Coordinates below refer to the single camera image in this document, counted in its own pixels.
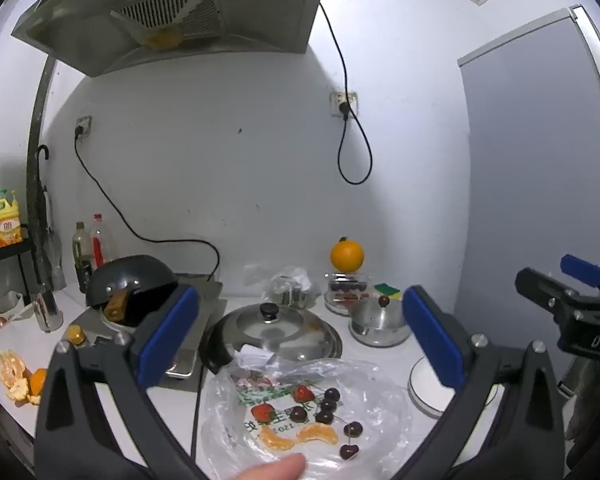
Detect grey range hood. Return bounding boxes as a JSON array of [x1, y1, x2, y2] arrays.
[[11, 0, 333, 78]]

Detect red capped clear bottle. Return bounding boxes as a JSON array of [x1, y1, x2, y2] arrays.
[[90, 214, 112, 268]]

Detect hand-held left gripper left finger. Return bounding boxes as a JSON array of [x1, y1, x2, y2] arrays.
[[34, 282, 216, 480]]

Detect white plate dark rim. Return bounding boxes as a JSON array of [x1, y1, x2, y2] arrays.
[[407, 355, 498, 418]]

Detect yellow cooking oil bottle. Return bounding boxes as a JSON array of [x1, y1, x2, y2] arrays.
[[0, 190, 25, 250]]

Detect orange peel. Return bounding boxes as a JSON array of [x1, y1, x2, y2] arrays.
[[0, 350, 31, 402]]

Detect black wok wooden handle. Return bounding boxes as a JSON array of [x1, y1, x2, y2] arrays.
[[85, 255, 178, 333]]

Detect black folded umbrella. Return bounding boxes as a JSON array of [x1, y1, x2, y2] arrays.
[[30, 145, 63, 291]]

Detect partly peeled orange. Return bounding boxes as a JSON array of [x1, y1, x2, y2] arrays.
[[27, 367, 50, 406]]

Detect dark cloth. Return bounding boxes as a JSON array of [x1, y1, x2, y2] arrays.
[[562, 357, 600, 466]]

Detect clear printed plastic bag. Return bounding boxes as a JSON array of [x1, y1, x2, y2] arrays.
[[200, 357, 413, 480]]

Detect whole orange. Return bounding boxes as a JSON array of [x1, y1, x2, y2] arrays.
[[330, 236, 365, 273]]

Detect black hood power cable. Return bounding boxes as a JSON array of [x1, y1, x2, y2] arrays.
[[319, 2, 373, 186]]

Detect clear bag with steel cups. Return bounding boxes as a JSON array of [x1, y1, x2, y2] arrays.
[[242, 262, 322, 309]]

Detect dark glass bottle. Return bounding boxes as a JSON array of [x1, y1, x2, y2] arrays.
[[72, 222, 94, 293]]

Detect black metal shelf rack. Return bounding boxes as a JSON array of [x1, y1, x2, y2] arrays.
[[0, 237, 36, 341]]

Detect steel cup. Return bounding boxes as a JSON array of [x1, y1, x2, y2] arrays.
[[30, 285, 65, 332]]

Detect white paper slip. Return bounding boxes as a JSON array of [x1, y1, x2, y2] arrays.
[[235, 345, 276, 368]]

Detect steel pan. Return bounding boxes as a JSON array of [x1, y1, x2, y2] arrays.
[[199, 310, 343, 373]]

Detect steel lid black knob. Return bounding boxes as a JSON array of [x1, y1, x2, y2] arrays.
[[207, 301, 343, 363]]

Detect orange segment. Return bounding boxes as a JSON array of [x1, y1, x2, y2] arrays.
[[259, 430, 297, 453], [297, 422, 340, 447]]

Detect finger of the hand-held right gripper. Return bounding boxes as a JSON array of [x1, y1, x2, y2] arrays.
[[514, 266, 597, 324], [560, 254, 600, 299]]

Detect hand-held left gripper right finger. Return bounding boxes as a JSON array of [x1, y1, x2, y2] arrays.
[[375, 285, 566, 480]]

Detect black cooker power cable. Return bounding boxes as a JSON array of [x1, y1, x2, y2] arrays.
[[73, 127, 222, 281]]

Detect steel saucepan lid brown knob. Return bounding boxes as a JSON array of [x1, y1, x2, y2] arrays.
[[349, 295, 410, 332]]

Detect clear plastic fruit box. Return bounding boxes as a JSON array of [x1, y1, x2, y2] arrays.
[[324, 271, 372, 316]]

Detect grey refrigerator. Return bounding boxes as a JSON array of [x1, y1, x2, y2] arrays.
[[457, 5, 600, 411]]

